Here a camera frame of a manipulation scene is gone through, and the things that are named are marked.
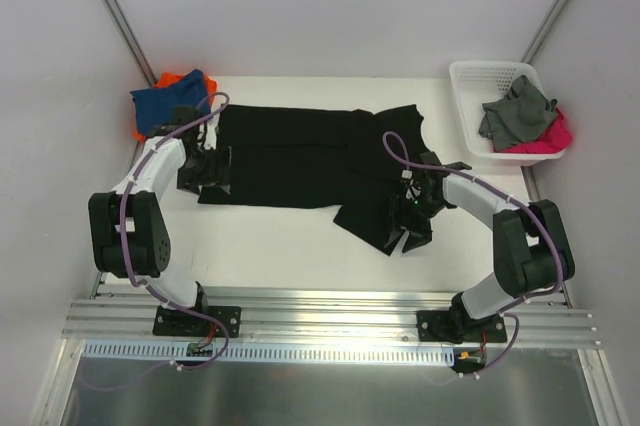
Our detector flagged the pink t shirt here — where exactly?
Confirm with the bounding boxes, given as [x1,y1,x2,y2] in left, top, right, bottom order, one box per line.
[502,108,573,155]

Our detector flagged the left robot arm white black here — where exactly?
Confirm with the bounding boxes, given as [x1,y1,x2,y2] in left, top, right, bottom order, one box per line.
[88,106,231,334]

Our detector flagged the aluminium mounting rail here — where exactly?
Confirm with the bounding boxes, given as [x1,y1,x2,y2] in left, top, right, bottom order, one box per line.
[62,284,604,349]

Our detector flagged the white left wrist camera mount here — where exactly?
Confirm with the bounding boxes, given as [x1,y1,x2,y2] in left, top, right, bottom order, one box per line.
[198,115,220,150]

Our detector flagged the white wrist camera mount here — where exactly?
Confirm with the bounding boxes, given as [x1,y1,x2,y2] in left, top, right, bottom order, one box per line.
[198,115,220,150]
[401,169,422,203]

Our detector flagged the orange t shirt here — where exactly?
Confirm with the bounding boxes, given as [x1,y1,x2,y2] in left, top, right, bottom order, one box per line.
[133,71,217,143]

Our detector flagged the grey green t shirt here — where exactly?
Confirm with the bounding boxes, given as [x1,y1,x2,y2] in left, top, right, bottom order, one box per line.
[478,75,558,152]

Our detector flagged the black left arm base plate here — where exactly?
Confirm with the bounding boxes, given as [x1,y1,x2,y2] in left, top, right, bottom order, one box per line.
[152,306,242,338]

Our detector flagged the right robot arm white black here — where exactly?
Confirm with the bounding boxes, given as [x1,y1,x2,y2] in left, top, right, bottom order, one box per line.
[389,153,575,345]

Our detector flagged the blue t shirt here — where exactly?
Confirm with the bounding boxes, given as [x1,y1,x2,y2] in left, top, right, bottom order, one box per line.
[129,68,208,137]

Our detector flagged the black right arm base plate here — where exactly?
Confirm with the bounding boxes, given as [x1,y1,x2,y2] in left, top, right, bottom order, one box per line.
[416,310,507,345]

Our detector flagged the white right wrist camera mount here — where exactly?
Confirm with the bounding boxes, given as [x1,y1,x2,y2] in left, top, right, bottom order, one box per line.
[401,169,422,203]

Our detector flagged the black t shirt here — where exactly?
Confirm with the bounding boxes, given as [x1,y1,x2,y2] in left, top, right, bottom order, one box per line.
[199,105,428,254]

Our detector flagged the white slotted cable duct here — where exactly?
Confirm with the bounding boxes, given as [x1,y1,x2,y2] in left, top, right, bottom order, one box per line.
[83,340,454,367]

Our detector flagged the white plastic laundry basket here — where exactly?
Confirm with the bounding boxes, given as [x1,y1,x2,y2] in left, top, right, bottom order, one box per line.
[449,60,573,166]

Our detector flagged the left corner aluminium post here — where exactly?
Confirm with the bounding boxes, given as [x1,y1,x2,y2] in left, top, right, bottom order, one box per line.
[101,0,157,87]

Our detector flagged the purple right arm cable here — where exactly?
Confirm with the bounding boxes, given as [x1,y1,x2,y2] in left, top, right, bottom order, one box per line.
[381,131,569,380]

